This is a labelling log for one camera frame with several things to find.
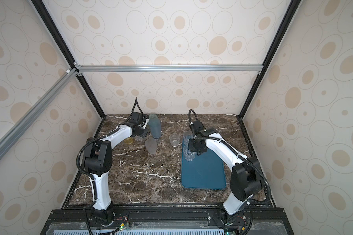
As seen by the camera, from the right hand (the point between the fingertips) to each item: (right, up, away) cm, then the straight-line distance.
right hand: (198, 148), depth 88 cm
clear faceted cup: (-5, -6, +9) cm, 12 cm away
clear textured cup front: (-15, +4, +16) cm, 22 cm away
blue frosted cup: (-28, +14, +16) cm, 35 cm away
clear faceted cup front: (-6, +7, +14) cm, 17 cm away
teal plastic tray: (+6, -15, +4) cm, 17 cm away
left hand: (-34, +12, +13) cm, 38 cm away
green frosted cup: (-30, +20, +20) cm, 41 cm away
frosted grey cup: (-31, 0, +14) cm, 34 cm away
